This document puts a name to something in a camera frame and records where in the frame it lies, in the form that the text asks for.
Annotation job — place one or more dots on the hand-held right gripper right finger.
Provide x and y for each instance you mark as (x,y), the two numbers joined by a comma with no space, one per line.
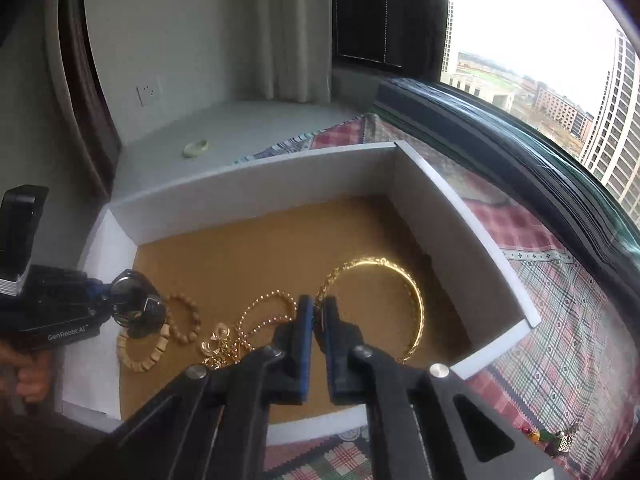
(331,360)

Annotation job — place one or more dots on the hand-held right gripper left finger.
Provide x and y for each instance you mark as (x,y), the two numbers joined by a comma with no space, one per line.
(304,350)

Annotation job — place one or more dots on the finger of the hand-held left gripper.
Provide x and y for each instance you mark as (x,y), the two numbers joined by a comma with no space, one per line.
(102,310)
(100,287)

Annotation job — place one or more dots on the gold bangle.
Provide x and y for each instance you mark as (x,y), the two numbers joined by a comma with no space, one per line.
(419,310)

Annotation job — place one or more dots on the white box with brown bottom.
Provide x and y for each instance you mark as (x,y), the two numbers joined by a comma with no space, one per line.
(250,195)

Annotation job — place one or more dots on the person's left hand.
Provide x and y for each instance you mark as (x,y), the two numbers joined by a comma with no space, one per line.
(32,380)

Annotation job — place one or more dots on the gold clover charm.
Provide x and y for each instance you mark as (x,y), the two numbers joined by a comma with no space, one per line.
(216,342)

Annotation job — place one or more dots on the patchwork plaid quilt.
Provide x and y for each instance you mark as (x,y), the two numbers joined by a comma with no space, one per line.
(550,335)

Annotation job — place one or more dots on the white curtain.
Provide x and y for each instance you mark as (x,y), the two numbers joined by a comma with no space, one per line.
(290,35)

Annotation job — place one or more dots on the dark side window panel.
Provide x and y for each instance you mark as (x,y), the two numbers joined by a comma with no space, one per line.
(385,10)

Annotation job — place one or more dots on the glass window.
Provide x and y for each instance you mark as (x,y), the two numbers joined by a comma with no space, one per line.
(550,35)

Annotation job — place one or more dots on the white wall socket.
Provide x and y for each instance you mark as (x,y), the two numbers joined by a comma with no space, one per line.
(149,93)

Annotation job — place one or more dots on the dark brown wall trim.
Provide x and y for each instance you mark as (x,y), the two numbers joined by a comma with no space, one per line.
(92,85)

